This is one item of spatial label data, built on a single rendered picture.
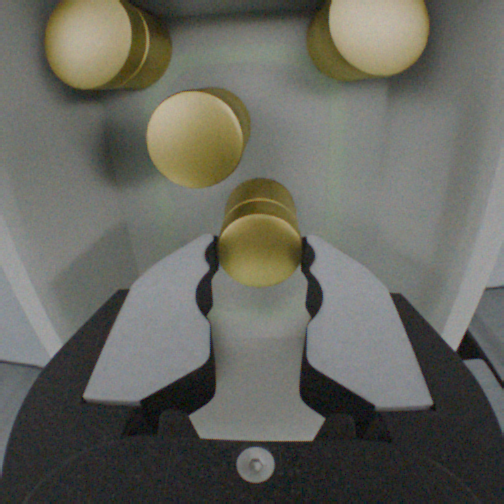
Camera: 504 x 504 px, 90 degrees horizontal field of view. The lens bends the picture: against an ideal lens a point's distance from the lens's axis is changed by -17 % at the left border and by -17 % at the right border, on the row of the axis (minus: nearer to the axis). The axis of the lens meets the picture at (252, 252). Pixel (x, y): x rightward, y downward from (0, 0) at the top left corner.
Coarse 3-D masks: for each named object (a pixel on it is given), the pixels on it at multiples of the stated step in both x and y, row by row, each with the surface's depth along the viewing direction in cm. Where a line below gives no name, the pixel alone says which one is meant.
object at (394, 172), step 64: (0, 0) 6; (128, 0) 9; (192, 0) 10; (256, 0) 10; (320, 0) 10; (448, 0) 7; (0, 64) 7; (192, 64) 12; (256, 64) 12; (448, 64) 8; (0, 128) 8; (64, 128) 11; (128, 128) 14; (256, 128) 13; (320, 128) 13; (384, 128) 13; (448, 128) 9; (0, 192) 8; (64, 192) 11; (128, 192) 15; (192, 192) 15; (320, 192) 15; (384, 192) 14; (448, 192) 9; (0, 256) 9; (64, 256) 11; (128, 256) 17; (384, 256) 15; (448, 256) 10; (64, 320) 11; (256, 320) 19; (448, 320) 10; (256, 384) 17
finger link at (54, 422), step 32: (96, 320) 7; (64, 352) 6; (96, 352) 7; (32, 384) 6; (64, 384) 6; (32, 416) 5; (64, 416) 5; (96, 416) 5; (128, 416) 5; (32, 448) 4; (64, 448) 4; (0, 480) 4; (32, 480) 4
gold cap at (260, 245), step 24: (240, 192) 14; (264, 192) 13; (288, 192) 14; (240, 216) 11; (264, 216) 11; (288, 216) 11; (240, 240) 11; (264, 240) 11; (288, 240) 11; (240, 264) 12; (264, 264) 12; (288, 264) 12
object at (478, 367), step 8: (464, 360) 14; (472, 360) 14; (480, 360) 14; (472, 368) 14; (480, 368) 14; (488, 368) 14; (480, 376) 13; (488, 376) 13; (480, 384) 13; (488, 384) 13; (496, 384) 13; (488, 392) 12; (496, 392) 12; (496, 400) 12; (496, 408) 11
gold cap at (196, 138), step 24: (168, 96) 9; (192, 96) 9; (216, 96) 9; (168, 120) 9; (192, 120) 9; (216, 120) 9; (240, 120) 9; (168, 144) 10; (192, 144) 10; (216, 144) 10; (240, 144) 10; (168, 168) 10; (192, 168) 10; (216, 168) 10
